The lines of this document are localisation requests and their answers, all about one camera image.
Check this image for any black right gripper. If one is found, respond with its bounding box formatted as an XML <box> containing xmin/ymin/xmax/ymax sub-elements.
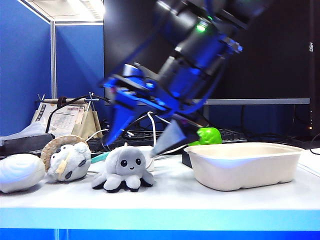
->
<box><xmin>99</xmin><ymin>56</ymin><xmax>216</xmax><ymax>158</ymax></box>

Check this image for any black monitor with HSD logo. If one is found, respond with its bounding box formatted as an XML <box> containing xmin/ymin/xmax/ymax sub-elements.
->
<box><xmin>307</xmin><ymin>0</ymin><xmax>320</xmax><ymax>137</ymax></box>

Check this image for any small black box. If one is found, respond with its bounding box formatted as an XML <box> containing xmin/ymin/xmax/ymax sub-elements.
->
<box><xmin>181</xmin><ymin>149</ymin><xmax>193</xmax><ymax>169</ymax></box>

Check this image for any teal pen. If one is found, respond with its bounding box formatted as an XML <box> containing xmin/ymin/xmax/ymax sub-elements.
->
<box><xmin>90</xmin><ymin>151</ymin><xmax>111</xmax><ymax>165</ymax></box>

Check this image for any grey plush octopus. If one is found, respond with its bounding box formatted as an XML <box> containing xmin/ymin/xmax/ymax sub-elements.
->
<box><xmin>91</xmin><ymin>145</ymin><xmax>156</xmax><ymax>193</ymax></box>

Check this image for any thin black cable loop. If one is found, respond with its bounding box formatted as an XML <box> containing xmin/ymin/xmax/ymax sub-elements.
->
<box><xmin>309</xmin><ymin>133</ymin><xmax>320</xmax><ymax>156</ymax></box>

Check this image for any black keyboard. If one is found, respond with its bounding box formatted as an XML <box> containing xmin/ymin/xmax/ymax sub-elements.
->
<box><xmin>86</xmin><ymin>128</ymin><xmax>248</xmax><ymax>153</ymax></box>

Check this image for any large black monitor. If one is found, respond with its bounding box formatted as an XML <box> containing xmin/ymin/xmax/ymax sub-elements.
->
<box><xmin>103</xmin><ymin>0</ymin><xmax>311</xmax><ymax>127</ymax></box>

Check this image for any white plastic bag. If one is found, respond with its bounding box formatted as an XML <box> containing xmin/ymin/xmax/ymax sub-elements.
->
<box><xmin>4</xmin><ymin>122</ymin><xmax>47</xmax><ymax>140</ymax></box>

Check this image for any desk calendar on beige stand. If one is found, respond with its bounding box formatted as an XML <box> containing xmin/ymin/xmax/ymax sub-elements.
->
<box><xmin>31</xmin><ymin>93</ymin><xmax>103</xmax><ymax>141</ymax></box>

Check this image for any white cable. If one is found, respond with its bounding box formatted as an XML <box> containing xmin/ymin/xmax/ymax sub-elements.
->
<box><xmin>86</xmin><ymin>111</ymin><xmax>191</xmax><ymax>161</ymax></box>

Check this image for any white paper lunch box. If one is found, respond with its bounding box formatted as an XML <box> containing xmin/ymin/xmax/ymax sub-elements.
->
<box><xmin>183</xmin><ymin>142</ymin><xmax>305</xmax><ymax>192</ymax></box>

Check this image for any black cable bundle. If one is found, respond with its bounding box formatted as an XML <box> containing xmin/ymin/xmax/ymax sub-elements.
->
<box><xmin>45</xmin><ymin>95</ymin><xmax>189</xmax><ymax>154</ymax></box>

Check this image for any green toy bell pepper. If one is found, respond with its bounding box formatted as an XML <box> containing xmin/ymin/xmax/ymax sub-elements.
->
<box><xmin>188</xmin><ymin>127</ymin><xmax>223</xmax><ymax>147</ymax></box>

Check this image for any grey plush animal straw hat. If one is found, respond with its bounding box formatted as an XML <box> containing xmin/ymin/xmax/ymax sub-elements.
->
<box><xmin>40</xmin><ymin>134</ymin><xmax>92</xmax><ymax>183</ymax></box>

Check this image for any white shell-shaped plush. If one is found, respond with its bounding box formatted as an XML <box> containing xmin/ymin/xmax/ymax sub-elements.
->
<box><xmin>0</xmin><ymin>153</ymin><xmax>47</xmax><ymax>194</ymax></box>

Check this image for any white power adapter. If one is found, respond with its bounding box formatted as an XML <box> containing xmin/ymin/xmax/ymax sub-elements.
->
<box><xmin>145</xmin><ymin>146</ymin><xmax>155</xmax><ymax>172</ymax></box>

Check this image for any flat black box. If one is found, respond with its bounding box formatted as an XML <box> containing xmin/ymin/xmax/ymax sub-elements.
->
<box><xmin>0</xmin><ymin>133</ymin><xmax>55</xmax><ymax>157</ymax></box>

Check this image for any aluminium partition post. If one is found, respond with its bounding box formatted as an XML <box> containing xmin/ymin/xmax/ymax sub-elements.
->
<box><xmin>49</xmin><ymin>21</ymin><xmax>57</xmax><ymax>100</ymax></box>

